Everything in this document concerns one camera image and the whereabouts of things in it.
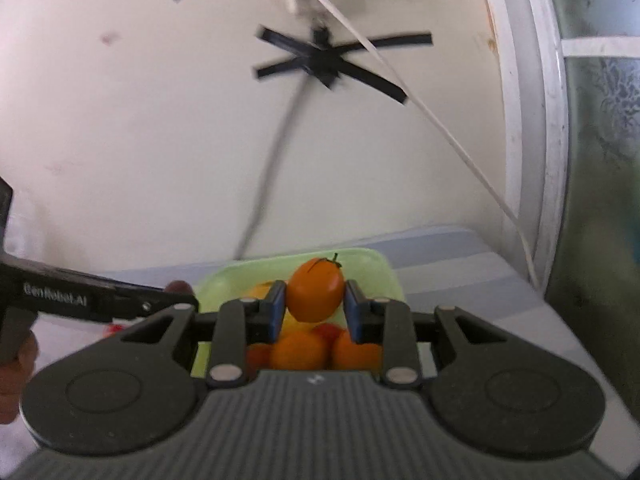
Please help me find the white window frame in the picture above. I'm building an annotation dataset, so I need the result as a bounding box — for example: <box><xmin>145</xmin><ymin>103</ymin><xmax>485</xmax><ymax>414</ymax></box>
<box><xmin>472</xmin><ymin>0</ymin><xmax>640</xmax><ymax>286</ymax></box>

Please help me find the orange tomato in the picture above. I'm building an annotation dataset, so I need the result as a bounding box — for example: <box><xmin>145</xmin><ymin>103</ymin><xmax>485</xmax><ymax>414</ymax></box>
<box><xmin>331</xmin><ymin>330</ymin><xmax>384</xmax><ymax>372</ymax></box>
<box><xmin>285</xmin><ymin>255</ymin><xmax>347</xmax><ymax>324</ymax></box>
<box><xmin>246</xmin><ymin>343</ymin><xmax>274</xmax><ymax>372</ymax></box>
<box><xmin>271</xmin><ymin>330</ymin><xmax>331</xmax><ymax>372</ymax></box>

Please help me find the frosted window pane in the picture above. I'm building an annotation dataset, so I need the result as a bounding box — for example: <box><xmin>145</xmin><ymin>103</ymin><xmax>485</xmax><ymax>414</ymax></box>
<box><xmin>542</xmin><ymin>0</ymin><xmax>640</xmax><ymax>391</ymax></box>

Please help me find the black tape strip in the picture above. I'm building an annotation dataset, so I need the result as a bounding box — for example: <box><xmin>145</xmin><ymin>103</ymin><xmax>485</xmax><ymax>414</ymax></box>
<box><xmin>253</xmin><ymin>33</ymin><xmax>434</xmax><ymax>81</ymax></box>
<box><xmin>256</xmin><ymin>26</ymin><xmax>408</xmax><ymax>106</ymax></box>

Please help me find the striped blue white bedsheet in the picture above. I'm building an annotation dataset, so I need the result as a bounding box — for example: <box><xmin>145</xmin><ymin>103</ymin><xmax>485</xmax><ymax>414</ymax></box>
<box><xmin>0</xmin><ymin>225</ymin><xmax>637</xmax><ymax>480</ymax></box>

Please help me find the person's left hand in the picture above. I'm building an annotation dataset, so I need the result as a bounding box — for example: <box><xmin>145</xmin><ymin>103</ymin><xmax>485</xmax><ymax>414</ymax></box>
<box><xmin>0</xmin><ymin>332</ymin><xmax>39</xmax><ymax>426</ymax></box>

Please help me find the white cable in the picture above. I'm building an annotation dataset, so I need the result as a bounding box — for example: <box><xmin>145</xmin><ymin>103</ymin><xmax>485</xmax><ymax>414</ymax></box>
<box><xmin>279</xmin><ymin>0</ymin><xmax>541</xmax><ymax>288</ymax></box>

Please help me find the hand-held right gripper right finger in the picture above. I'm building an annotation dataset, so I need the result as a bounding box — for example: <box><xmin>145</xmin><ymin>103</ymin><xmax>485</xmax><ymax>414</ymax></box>
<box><xmin>345</xmin><ymin>280</ymin><xmax>536</xmax><ymax>389</ymax></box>

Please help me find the light green plastic basin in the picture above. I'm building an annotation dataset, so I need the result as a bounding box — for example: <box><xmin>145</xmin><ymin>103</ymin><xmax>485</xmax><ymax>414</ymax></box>
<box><xmin>190</xmin><ymin>247</ymin><xmax>409</xmax><ymax>382</ymax></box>

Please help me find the large yellow grapefruit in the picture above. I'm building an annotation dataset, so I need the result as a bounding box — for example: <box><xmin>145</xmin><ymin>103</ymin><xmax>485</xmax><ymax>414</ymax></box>
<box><xmin>239</xmin><ymin>281</ymin><xmax>317</xmax><ymax>346</ymax></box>

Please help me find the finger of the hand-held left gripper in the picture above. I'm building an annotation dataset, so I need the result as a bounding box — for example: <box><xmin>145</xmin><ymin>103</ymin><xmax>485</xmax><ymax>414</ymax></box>
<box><xmin>97</xmin><ymin>282</ymin><xmax>200</xmax><ymax>322</ymax></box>

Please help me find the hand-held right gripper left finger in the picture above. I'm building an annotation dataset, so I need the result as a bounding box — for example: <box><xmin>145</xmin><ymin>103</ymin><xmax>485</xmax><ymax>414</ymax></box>
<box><xmin>100</xmin><ymin>280</ymin><xmax>287</xmax><ymax>389</ymax></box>

